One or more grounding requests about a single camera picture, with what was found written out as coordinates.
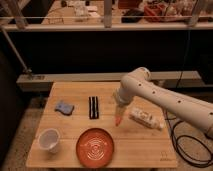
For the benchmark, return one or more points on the white plastic bottle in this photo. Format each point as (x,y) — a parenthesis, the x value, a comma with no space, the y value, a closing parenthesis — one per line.
(146,119)

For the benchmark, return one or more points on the orange plate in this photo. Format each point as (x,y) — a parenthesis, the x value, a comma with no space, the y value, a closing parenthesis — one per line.
(95,148)

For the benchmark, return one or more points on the wooden table board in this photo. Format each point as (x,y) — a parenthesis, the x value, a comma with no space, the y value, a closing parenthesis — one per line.
(78,130)

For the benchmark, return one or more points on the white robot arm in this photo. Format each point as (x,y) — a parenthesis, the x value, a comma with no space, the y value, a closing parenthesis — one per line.
(196,112)

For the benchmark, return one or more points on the orange carrot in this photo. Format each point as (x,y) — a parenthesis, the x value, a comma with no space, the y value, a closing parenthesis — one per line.
(118,121)

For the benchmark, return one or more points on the grey metal rail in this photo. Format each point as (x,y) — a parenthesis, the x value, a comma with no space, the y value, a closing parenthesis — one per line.
(168,79)

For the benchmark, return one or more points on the white cup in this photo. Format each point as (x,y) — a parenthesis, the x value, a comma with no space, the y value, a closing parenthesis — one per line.
(49,140)

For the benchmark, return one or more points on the translucent pusher tool tip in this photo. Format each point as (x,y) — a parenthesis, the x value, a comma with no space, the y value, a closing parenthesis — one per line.
(119,112)

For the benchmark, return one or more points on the black striped eraser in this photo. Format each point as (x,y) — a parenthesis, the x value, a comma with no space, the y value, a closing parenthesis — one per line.
(93,107)

